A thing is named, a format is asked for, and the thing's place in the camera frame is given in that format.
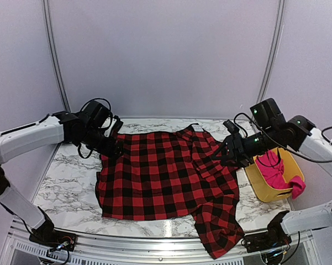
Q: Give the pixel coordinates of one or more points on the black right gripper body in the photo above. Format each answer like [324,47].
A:
[247,150]

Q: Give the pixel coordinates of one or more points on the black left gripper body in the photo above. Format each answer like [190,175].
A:
[92,139]

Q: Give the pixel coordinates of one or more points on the red black plaid shirt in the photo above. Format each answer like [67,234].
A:
[164,175]

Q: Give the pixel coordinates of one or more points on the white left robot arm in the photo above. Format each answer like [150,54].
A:
[94,126]

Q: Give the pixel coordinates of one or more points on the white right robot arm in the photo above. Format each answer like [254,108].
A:
[300,137]

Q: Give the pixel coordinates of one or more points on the yellow laundry basket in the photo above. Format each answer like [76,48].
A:
[262,190]

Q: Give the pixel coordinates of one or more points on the pink garment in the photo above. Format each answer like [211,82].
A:
[280,171]

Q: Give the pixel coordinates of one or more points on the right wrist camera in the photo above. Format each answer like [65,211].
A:
[231,127]

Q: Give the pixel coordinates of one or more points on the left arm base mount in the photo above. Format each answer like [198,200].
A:
[55,240]

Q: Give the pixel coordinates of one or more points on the right corner wall post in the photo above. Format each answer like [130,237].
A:
[273,51]

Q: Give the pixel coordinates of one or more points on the corner wall post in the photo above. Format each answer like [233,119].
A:
[273,51]
[54,54]

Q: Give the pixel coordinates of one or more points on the aluminium front rail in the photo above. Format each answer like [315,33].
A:
[103,249]

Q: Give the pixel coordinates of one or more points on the left corner wall post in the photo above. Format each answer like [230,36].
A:
[54,54]

